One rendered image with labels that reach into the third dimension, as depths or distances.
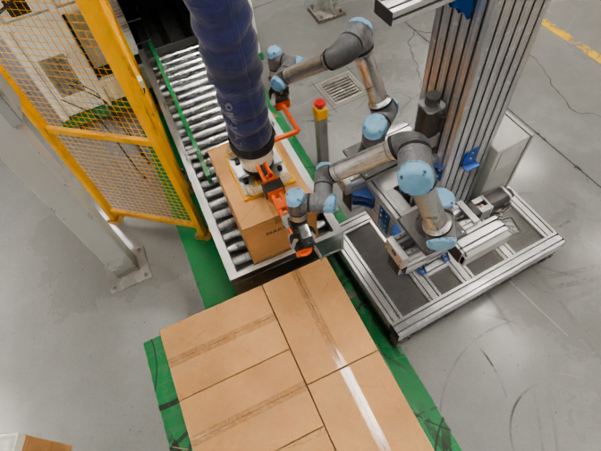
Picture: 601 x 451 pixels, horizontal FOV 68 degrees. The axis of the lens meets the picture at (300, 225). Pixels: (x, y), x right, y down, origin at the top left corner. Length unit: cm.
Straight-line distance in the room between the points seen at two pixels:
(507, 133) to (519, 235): 110
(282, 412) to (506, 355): 146
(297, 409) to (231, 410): 32
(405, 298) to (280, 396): 101
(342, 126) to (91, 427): 286
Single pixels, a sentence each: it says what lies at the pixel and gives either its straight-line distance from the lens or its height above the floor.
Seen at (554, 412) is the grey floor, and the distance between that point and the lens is 306.
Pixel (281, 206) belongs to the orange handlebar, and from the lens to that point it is 207.
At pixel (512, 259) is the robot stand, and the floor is 21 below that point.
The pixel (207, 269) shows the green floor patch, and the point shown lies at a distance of 325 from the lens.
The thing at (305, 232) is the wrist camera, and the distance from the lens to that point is 181.
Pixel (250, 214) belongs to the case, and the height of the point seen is 95.
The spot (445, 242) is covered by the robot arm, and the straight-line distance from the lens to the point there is 182.
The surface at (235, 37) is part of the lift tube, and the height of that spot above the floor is 182.
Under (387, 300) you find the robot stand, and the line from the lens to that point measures 279.
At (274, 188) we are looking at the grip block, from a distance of 213.
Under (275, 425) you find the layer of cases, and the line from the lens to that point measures 227.
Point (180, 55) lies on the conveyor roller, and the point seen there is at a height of 52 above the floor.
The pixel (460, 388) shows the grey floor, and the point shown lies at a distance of 292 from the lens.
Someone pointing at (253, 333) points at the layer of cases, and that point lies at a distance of 240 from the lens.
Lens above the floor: 277
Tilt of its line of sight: 57 degrees down
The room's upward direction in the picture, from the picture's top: 9 degrees counter-clockwise
